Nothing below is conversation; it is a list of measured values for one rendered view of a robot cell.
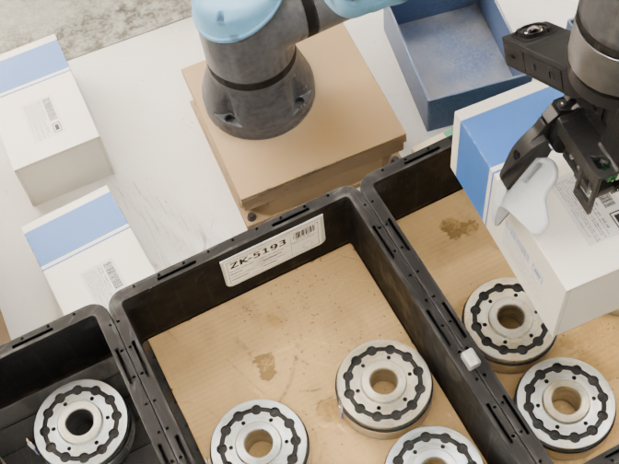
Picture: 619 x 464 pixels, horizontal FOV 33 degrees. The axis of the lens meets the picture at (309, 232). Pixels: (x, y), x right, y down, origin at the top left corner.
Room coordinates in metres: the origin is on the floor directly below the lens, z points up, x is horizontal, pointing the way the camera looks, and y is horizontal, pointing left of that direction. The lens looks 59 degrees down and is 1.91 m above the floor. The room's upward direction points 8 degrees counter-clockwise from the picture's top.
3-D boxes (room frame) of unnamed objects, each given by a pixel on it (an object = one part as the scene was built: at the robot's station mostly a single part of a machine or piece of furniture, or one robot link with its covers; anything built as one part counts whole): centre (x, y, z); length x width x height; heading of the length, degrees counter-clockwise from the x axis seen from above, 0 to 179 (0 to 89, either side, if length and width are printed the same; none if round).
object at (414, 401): (0.42, -0.06, 0.86); 0.10 x 0.10 x 0.01
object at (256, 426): (0.37, 0.08, 0.86); 0.05 x 0.05 x 0.01
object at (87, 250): (0.66, 0.27, 0.75); 0.20 x 0.12 x 0.09; 23
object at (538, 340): (0.48, -0.20, 0.86); 0.10 x 0.10 x 0.01
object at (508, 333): (0.48, -0.20, 0.86); 0.05 x 0.05 x 0.01
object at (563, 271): (0.48, -0.23, 1.09); 0.20 x 0.12 x 0.09; 16
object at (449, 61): (0.96, -0.24, 0.74); 0.20 x 0.15 x 0.07; 9
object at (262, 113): (0.89, 0.04, 0.83); 0.15 x 0.15 x 0.10
